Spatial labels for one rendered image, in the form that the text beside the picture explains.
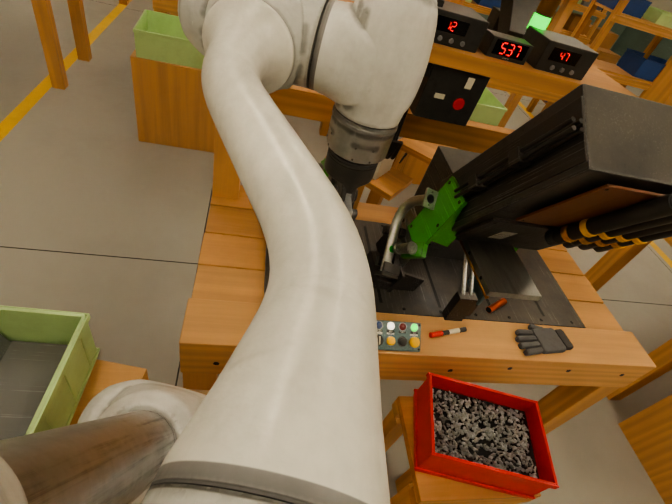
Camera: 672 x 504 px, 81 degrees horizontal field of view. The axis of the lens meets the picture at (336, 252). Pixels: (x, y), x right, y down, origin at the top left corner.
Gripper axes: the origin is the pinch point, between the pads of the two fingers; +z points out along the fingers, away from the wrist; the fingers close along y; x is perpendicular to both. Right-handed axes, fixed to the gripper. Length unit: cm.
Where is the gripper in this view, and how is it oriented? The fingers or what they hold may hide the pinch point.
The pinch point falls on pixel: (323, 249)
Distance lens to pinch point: 70.3
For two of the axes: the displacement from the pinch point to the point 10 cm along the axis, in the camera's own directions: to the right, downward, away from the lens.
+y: 0.9, 7.1, -7.0
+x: 9.7, 1.1, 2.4
